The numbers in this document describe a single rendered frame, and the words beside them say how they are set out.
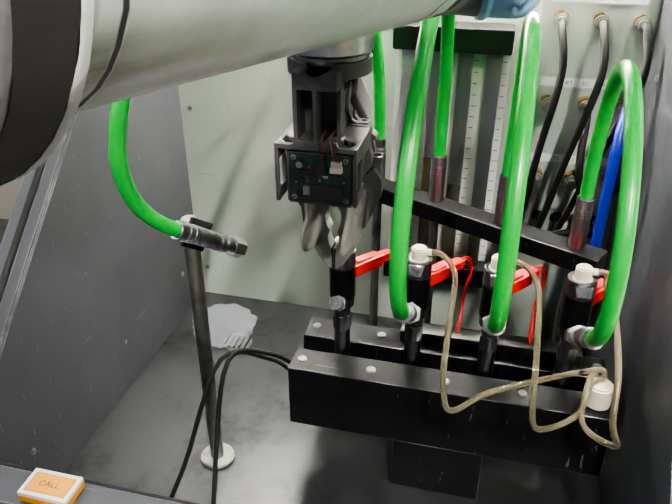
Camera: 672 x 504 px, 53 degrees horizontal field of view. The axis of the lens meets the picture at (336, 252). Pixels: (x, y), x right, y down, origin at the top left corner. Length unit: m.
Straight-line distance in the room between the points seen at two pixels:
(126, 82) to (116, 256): 0.75
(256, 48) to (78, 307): 0.67
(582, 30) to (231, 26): 0.74
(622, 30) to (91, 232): 0.67
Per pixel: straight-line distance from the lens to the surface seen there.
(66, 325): 0.83
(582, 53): 0.90
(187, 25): 0.16
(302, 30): 0.22
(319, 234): 0.65
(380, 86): 0.83
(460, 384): 0.74
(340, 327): 0.75
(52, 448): 0.87
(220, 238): 0.67
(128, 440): 0.92
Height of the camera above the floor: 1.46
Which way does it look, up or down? 30 degrees down
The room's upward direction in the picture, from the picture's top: straight up
